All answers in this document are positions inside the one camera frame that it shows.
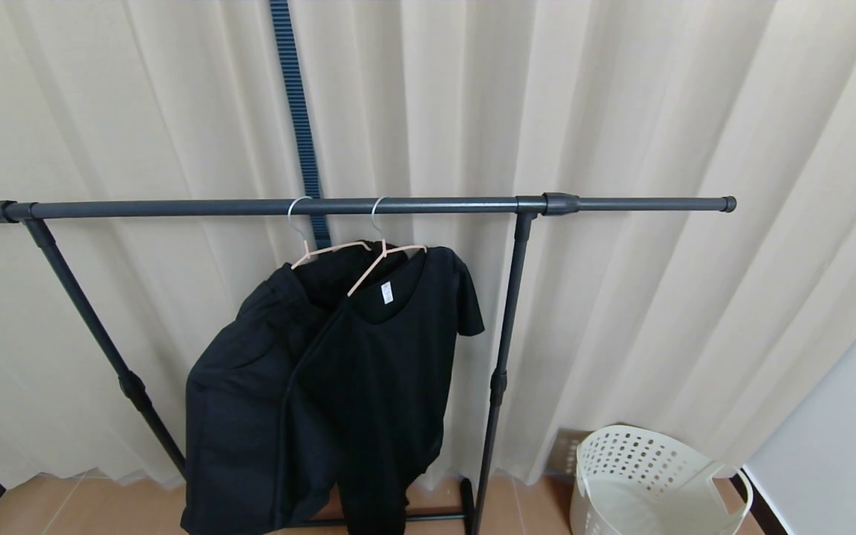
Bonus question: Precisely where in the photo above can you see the pink clothes hanger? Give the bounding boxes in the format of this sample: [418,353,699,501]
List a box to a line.
[346,196,429,298]
[287,196,374,270]

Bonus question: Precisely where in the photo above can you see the black garment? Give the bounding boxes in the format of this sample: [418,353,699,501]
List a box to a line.
[279,246,486,535]

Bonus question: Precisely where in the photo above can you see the black shorts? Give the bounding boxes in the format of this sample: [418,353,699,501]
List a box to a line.
[181,241,393,535]

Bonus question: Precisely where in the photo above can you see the black clothes rack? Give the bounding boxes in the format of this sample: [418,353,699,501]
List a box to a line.
[0,193,738,535]

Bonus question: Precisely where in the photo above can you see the white laundry basket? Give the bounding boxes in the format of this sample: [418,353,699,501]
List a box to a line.
[568,424,754,535]

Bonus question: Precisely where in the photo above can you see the window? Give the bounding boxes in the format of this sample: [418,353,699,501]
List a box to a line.
[267,0,332,250]

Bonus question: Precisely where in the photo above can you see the white curtain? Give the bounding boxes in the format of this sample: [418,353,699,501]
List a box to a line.
[0,0,321,489]
[291,0,856,485]

